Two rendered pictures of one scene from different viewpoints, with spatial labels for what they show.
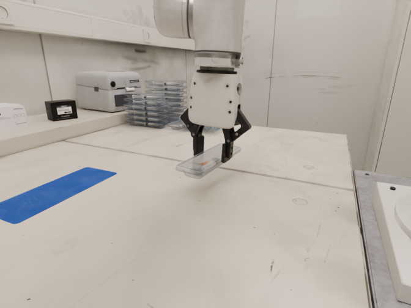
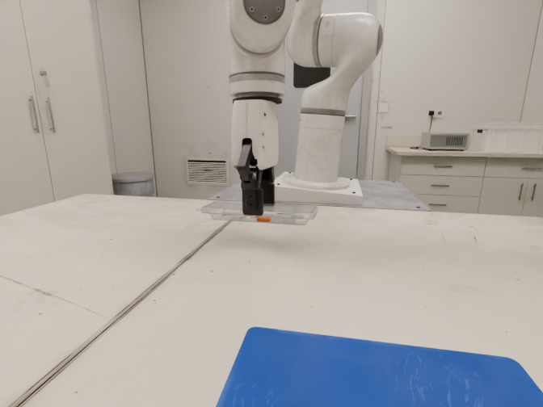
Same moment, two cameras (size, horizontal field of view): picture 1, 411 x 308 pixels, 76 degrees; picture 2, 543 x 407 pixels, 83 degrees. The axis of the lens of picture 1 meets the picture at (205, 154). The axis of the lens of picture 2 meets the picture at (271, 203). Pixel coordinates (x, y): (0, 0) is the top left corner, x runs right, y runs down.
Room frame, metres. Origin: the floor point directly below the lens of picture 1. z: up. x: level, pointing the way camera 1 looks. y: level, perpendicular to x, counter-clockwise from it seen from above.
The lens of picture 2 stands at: (0.60, 0.46, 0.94)
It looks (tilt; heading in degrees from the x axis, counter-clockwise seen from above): 14 degrees down; 257
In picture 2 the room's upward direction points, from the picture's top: straight up
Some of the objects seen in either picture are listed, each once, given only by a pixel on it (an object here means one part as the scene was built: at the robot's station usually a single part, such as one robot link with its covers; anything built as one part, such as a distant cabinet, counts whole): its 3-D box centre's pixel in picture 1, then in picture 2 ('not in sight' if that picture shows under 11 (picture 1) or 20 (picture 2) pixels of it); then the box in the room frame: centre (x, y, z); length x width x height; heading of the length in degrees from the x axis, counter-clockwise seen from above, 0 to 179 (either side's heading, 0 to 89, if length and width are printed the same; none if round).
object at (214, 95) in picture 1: (215, 96); (258, 132); (0.51, -0.02, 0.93); 0.10 x 0.08 x 0.11; 61
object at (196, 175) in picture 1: (211, 160); (258, 213); (0.51, -0.01, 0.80); 0.18 x 0.06 x 0.02; 151
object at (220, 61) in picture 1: (218, 62); (257, 89); (0.51, -0.02, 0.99); 0.09 x 0.08 x 0.03; 61
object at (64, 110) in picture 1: (61, 109); not in sight; (0.99, 0.54, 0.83); 0.09 x 0.06 x 0.07; 137
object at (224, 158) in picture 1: (232, 146); (267, 186); (0.49, -0.05, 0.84); 0.03 x 0.03 x 0.07; 61
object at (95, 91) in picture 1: (110, 90); not in sight; (1.25, 0.44, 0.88); 0.25 x 0.20 x 0.17; 58
